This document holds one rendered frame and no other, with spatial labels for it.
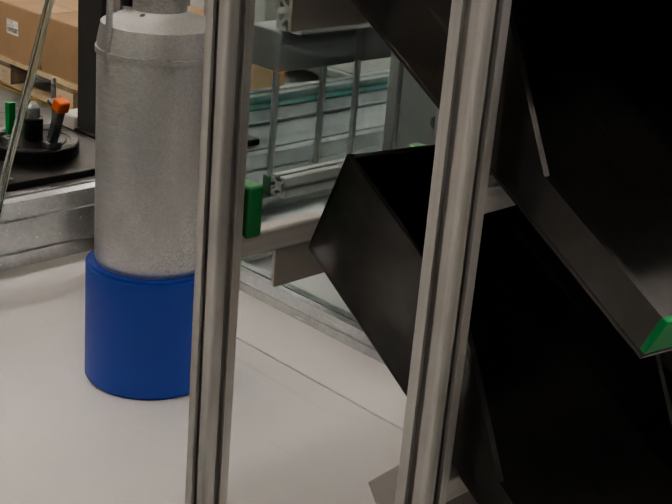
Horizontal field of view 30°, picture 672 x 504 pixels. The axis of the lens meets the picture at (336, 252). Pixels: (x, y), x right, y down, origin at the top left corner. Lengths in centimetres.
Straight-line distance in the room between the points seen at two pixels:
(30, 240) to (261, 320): 37
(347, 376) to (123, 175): 39
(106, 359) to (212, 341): 75
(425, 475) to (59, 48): 525
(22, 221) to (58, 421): 46
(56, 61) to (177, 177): 447
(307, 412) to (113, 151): 38
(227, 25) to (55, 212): 121
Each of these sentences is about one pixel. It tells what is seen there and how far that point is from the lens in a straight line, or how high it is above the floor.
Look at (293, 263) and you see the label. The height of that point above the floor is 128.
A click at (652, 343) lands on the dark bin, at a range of 54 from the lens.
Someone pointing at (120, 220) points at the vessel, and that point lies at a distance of 142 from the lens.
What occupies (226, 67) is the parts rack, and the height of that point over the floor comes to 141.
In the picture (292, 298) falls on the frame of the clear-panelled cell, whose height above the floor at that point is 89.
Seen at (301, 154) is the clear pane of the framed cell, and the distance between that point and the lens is 167.
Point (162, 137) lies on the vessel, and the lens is 138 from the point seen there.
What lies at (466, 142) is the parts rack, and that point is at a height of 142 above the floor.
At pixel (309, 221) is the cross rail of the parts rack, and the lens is 77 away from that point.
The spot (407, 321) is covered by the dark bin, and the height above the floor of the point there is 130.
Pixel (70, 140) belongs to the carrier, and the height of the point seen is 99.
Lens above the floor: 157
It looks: 21 degrees down
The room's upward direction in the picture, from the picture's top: 5 degrees clockwise
